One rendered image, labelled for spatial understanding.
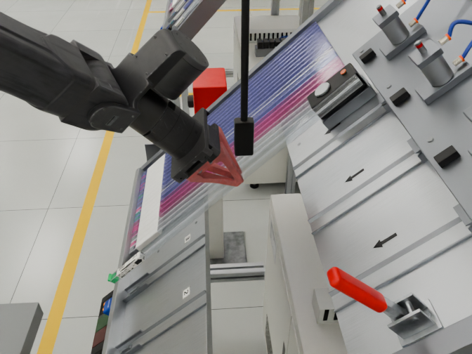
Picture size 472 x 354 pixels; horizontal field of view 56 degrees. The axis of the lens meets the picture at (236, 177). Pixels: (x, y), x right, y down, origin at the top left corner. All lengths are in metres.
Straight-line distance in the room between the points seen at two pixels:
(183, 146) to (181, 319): 0.24
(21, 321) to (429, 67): 0.84
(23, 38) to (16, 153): 2.26
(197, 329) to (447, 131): 0.39
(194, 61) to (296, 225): 0.64
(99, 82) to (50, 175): 1.97
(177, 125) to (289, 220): 0.58
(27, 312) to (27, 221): 1.20
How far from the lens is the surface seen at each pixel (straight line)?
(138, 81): 0.51
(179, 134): 0.56
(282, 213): 1.09
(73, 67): 0.45
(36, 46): 0.43
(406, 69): 0.53
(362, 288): 0.36
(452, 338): 0.40
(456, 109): 0.45
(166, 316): 0.68
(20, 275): 1.95
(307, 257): 1.00
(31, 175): 2.45
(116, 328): 0.77
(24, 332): 0.98
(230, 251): 1.83
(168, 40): 0.51
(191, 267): 0.69
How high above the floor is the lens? 1.35
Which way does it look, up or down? 37 degrees down
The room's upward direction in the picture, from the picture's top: straight up
